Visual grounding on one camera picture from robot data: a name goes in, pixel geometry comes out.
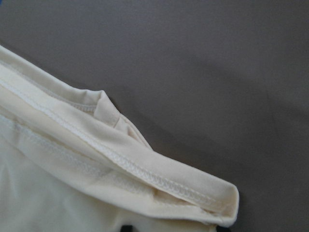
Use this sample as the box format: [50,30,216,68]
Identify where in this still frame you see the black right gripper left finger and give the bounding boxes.
[120,225,132,232]

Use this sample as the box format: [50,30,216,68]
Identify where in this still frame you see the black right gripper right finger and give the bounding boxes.
[216,226,231,232]

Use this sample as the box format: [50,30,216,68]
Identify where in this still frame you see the cream long-sleeve printed shirt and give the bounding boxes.
[0,47,239,232]

